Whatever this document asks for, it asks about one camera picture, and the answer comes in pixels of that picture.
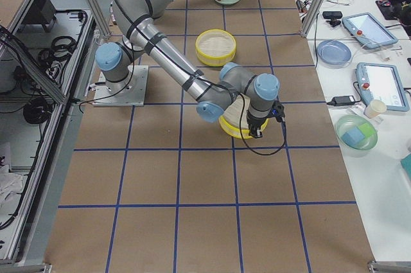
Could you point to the lower teach pendant tablet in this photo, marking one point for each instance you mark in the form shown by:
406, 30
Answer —
381, 82

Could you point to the blue plate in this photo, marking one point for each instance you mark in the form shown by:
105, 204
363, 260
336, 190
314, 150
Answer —
334, 53

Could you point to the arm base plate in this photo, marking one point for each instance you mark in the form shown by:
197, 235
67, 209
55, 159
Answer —
128, 92

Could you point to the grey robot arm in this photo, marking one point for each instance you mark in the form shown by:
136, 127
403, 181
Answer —
140, 36

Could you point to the black power adapter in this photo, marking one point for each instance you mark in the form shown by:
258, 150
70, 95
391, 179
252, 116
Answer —
339, 101

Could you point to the white crumpled cloth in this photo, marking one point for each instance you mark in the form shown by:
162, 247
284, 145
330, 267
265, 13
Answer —
11, 183

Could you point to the paper cup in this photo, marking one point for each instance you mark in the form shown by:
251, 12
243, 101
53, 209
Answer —
375, 108

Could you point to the black webcam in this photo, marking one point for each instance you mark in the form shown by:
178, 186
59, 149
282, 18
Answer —
333, 18

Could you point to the green glass bowl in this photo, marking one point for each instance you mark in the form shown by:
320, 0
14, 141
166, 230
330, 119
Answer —
349, 121

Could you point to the teach pendant tablet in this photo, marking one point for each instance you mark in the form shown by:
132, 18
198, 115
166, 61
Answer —
381, 82
368, 31

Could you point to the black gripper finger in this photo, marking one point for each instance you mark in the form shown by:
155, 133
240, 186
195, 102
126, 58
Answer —
255, 132

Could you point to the blue sponge block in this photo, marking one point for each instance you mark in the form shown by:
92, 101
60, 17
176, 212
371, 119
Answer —
352, 137

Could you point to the green sponge block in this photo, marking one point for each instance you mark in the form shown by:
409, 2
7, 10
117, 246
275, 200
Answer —
367, 130

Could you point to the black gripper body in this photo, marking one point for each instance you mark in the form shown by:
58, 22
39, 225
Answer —
255, 123

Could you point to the upper teach pendant tablet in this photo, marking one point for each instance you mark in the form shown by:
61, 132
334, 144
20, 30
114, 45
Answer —
368, 31

